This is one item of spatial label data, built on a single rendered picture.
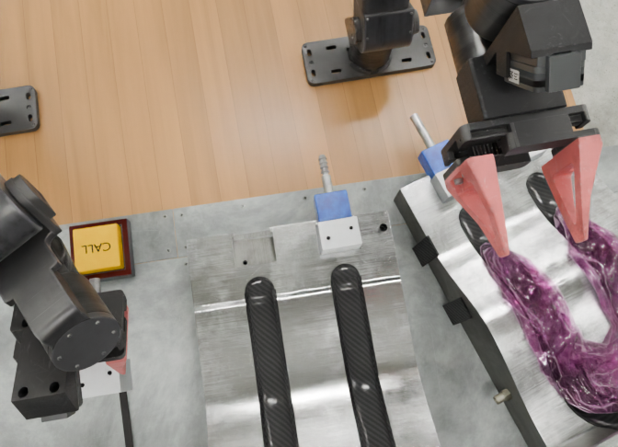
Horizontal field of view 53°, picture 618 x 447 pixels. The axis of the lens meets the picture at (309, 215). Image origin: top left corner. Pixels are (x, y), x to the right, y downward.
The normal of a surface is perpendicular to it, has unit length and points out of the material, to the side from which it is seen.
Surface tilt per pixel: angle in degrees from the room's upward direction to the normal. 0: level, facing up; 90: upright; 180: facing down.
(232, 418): 21
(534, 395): 13
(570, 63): 37
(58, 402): 62
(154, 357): 0
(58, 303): 25
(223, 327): 2
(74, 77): 0
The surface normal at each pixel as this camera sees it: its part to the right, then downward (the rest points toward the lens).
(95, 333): 0.62, 0.55
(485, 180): 0.11, 0.13
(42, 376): -0.04, -0.68
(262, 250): 0.04, -0.25
